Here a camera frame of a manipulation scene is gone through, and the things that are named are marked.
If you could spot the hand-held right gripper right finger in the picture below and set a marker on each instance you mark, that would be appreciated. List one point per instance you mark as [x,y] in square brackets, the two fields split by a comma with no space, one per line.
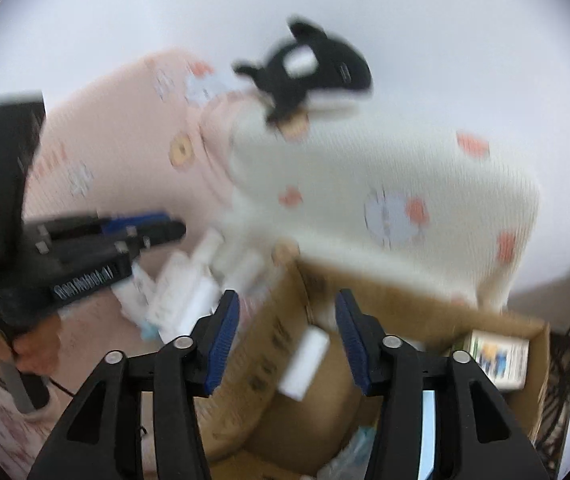
[352,345]

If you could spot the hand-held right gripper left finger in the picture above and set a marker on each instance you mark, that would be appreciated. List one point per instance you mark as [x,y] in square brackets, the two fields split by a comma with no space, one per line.
[222,345]

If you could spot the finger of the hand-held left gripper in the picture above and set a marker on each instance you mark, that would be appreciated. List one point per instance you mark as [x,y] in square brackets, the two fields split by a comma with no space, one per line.
[135,222]
[165,232]

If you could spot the white paper roll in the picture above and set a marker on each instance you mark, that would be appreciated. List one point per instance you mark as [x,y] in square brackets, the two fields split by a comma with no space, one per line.
[305,365]

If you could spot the pile of white rolls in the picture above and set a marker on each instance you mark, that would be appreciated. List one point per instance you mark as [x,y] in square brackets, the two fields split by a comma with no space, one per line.
[250,267]

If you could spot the cardboard box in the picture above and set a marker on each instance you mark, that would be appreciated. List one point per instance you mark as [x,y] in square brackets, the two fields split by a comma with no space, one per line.
[310,430]

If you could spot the person's left hand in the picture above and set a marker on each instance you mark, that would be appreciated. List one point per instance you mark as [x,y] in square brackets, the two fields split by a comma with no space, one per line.
[37,352]

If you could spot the pink printed blanket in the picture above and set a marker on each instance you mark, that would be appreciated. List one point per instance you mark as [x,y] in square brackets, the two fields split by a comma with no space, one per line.
[115,125]

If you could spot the light blue plastic packet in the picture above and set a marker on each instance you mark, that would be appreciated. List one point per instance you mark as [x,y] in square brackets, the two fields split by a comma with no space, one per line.
[352,452]

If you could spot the light blue box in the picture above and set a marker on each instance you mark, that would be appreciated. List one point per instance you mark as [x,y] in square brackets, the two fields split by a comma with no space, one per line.
[429,430]

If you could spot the green white carton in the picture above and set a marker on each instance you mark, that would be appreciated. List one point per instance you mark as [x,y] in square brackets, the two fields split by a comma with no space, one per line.
[497,360]

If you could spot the cream printed pillow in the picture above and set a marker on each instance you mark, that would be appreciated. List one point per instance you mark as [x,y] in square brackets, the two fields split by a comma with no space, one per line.
[365,170]

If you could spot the black white orca plush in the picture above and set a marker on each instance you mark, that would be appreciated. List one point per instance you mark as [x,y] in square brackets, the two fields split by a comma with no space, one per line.
[335,70]

